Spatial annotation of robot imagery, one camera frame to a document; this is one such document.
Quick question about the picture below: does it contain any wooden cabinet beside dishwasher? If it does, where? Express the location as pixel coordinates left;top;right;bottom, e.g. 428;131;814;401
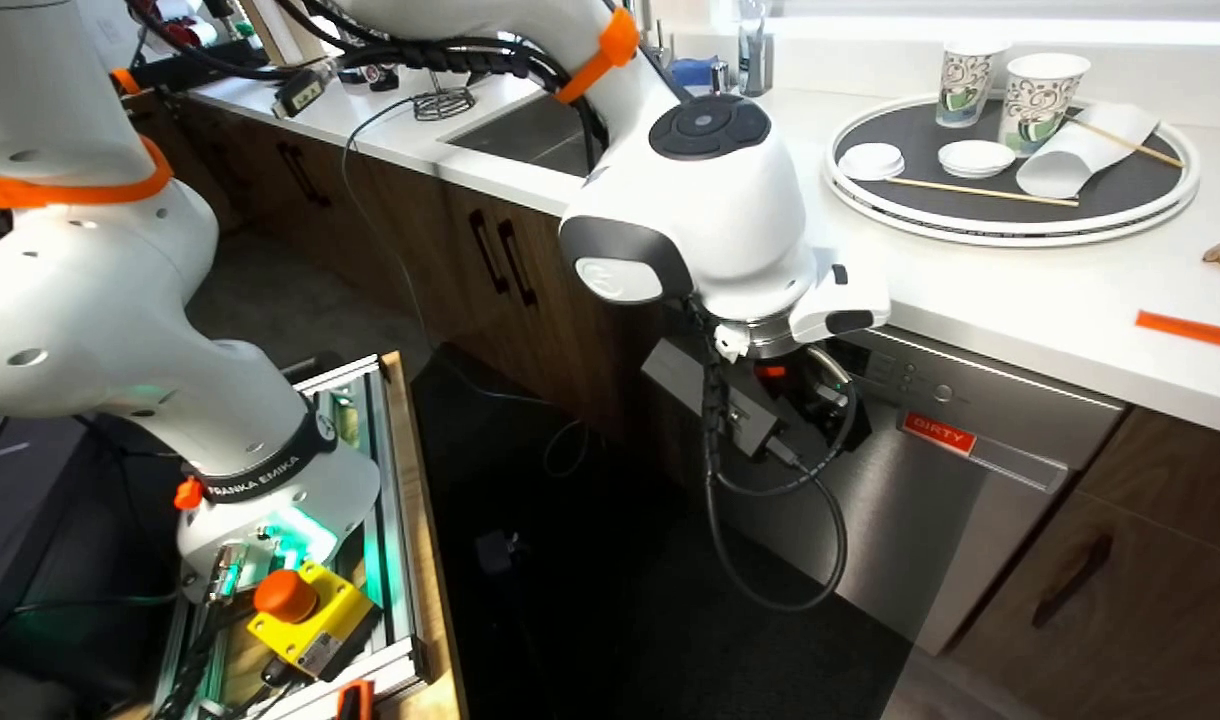
944;405;1220;720

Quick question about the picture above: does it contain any yellow emergency stop box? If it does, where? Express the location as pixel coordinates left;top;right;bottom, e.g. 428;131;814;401
243;561;378;681

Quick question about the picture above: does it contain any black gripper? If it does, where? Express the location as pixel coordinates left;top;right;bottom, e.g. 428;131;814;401
765;349;863;452

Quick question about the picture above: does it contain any black slanted cabinet handle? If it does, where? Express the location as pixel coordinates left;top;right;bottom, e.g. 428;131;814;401
1029;532;1115;632

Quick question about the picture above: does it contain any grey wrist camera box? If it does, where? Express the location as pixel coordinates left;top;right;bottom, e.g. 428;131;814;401
639;336;785;466

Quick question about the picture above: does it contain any round black white tray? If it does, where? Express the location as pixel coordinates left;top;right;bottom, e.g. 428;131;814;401
824;93;1199;252

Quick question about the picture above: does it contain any clear dish soap bottle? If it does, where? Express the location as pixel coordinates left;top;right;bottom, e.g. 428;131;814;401
730;0;781;102

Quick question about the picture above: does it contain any orange flat strip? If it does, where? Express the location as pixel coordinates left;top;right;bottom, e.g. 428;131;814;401
1130;310;1220;358

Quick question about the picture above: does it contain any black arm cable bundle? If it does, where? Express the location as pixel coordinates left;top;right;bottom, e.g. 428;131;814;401
124;0;615;178

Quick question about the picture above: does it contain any black cable adapter box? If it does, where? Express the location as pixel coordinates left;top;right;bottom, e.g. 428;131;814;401
270;63;334;126

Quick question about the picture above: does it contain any small white dish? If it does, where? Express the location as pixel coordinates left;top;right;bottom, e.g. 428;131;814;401
836;139;909;184
934;136;1023;184

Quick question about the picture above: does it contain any wooden chopstick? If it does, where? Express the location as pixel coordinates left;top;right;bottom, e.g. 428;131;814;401
884;174;1079;213
1069;115;1186;174

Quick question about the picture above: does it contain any black cabinet door handle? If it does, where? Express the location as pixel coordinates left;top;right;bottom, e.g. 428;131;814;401
463;210;502;297
279;136;329;213
494;217;540;311

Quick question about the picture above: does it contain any red dirty sign magnet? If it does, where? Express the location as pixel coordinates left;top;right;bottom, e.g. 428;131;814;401
894;408;981;461

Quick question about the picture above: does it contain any blue scrub brush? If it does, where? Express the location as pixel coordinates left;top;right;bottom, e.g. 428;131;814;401
664;51;718;97

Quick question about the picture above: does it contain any dark grey fabric cover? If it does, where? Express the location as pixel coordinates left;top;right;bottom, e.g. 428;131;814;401
0;395;190;720

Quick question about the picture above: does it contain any stainless steel sink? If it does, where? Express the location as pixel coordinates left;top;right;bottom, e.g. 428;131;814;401
448;93;611;181

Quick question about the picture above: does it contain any white folded napkin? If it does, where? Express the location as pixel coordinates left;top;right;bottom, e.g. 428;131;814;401
1010;102;1165;200

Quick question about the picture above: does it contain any black camera cable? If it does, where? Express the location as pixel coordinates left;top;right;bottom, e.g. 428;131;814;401
692;377;863;618

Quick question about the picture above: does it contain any chrome kitchen faucet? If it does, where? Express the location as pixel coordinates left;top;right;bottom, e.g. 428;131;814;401
631;0;676;73

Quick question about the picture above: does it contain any stainless steel dishwasher door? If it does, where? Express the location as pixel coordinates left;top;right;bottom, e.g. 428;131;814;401
661;325;1127;657

